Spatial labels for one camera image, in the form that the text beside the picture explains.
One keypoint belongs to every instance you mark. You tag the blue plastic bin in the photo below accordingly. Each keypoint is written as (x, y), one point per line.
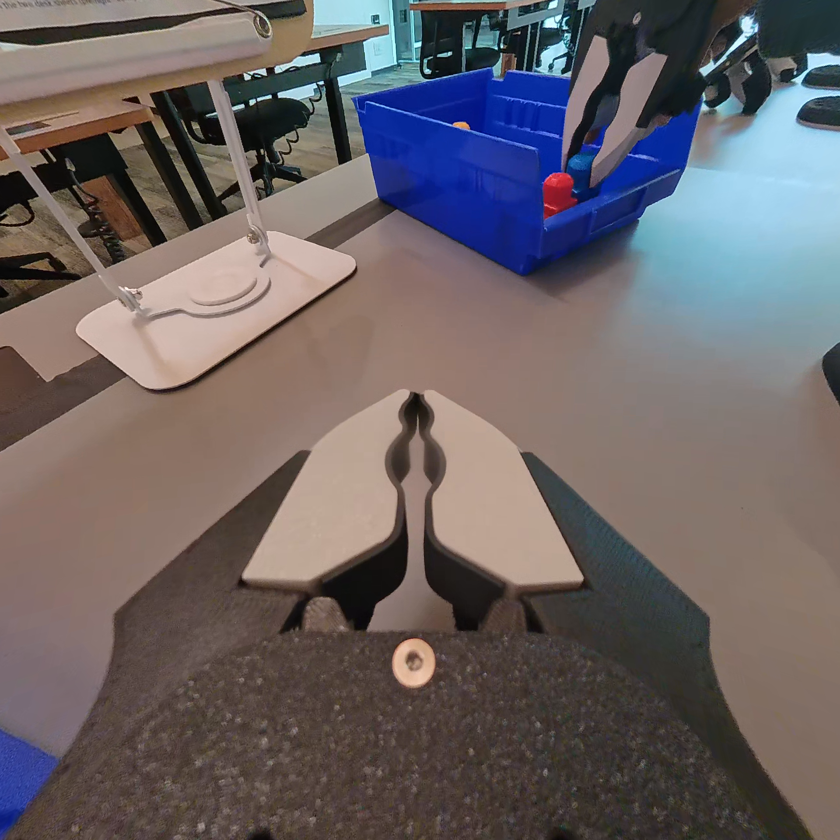
(446, 184)
(19, 774)

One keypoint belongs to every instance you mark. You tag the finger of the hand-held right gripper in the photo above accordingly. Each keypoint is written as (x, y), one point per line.
(584, 85)
(633, 105)

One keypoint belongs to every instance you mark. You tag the long wooden desk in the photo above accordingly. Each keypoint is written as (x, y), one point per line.
(459, 5)

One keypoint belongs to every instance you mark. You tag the person's right hand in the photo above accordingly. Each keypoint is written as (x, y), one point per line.
(725, 19)

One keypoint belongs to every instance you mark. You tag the red mega block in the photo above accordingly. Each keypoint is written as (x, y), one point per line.
(558, 193)

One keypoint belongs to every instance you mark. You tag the black and white tool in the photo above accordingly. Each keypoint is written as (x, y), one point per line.
(754, 85)

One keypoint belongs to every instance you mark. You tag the wooden top desk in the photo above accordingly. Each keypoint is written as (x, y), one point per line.
(65, 121)
(348, 31)

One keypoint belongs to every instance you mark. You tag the black pad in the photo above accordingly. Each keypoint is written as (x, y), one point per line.
(833, 374)
(820, 113)
(823, 79)

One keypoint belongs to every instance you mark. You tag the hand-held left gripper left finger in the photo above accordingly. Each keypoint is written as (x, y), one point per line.
(328, 505)

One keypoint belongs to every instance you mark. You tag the black office chair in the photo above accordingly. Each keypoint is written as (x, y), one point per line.
(446, 39)
(275, 118)

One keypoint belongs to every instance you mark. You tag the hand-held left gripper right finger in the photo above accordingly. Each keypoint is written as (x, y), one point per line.
(505, 512)

